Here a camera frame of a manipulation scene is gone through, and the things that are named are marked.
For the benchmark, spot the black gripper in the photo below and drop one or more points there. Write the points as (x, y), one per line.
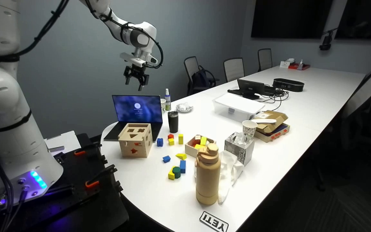
(135, 71)

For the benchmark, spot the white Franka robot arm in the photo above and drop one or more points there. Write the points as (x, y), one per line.
(9, 116)

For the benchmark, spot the small spray bottle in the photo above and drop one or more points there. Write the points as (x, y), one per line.
(167, 99)

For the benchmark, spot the black tumbler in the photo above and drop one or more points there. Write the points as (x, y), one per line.
(172, 121)

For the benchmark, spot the white round device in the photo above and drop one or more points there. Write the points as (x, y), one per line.
(184, 107)

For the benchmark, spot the wooden shape sorter box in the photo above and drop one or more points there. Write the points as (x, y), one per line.
(134, 141)

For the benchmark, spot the office chair with backpack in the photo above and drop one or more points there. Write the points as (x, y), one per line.
(198, 78)

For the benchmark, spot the blue cube block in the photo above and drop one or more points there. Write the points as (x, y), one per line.
(159, 142)

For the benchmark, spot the red block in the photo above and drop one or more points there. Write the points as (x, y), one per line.
(170, 137)

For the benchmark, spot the yellow cube block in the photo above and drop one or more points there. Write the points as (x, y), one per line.
(170, 141)

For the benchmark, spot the yellow cylinder block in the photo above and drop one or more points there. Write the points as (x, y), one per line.
(180, 138)

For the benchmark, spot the blue flat block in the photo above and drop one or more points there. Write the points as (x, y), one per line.
(166, 159)

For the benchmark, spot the yellow wedge block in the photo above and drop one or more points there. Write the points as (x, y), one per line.
(180, 156)

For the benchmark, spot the wooden tray of blocks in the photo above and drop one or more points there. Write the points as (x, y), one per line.
(198, 145)

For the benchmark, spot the white paper sheet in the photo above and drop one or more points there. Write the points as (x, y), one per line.
(60, 142)

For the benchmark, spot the blue tall block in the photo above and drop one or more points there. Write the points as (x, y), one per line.
(181, 166)

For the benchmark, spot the green round block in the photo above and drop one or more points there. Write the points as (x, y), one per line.
(176, 172)

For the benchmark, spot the yellow small block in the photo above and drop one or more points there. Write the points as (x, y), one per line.
(170, 176)

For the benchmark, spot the white flat box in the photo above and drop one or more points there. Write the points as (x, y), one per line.
(237, 106)

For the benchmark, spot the tan insulated bottle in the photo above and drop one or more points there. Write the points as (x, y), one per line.
(206, 176)

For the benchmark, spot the black robot mounting stand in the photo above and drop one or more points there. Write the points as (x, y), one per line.
(73, 188)

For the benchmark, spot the grey tissue box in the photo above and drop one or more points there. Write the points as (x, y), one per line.
(238, 148)

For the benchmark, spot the white paper cup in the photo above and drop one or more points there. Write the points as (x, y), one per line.
(248, 130)

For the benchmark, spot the clear plastic bag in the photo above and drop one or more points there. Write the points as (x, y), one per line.
(229, 174)

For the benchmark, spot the open cardboard box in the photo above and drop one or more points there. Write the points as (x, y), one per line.
(269, 120)

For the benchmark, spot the red flat box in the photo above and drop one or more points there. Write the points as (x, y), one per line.
(275, 133)

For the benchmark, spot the black speaker bar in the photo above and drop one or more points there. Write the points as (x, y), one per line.
(287, 84)

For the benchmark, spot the red and white items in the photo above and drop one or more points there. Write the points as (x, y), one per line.
(293, 65)

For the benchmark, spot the YETI sticker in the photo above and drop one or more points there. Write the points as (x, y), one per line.
(213, 222)

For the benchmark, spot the large grey office chair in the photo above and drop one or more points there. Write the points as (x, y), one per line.
(363, 97)

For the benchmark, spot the black wall television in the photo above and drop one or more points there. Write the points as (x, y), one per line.
(289, 18)
(363, 20)

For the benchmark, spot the black wall camera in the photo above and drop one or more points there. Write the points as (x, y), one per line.
(324, 41)

